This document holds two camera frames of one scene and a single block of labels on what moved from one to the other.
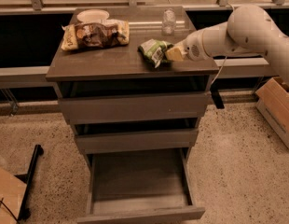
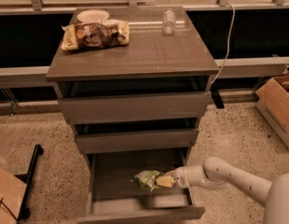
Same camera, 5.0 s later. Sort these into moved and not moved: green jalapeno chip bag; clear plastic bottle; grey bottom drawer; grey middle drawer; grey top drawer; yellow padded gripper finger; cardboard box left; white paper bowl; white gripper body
Moved: yellow padded gripper finger; green jalapeno chip bag; white gripper body
Not moved: clear plastic bottle; white paper bowl; grey bottom drawer; cardboard box left; grey middle drawer; grey top drawer
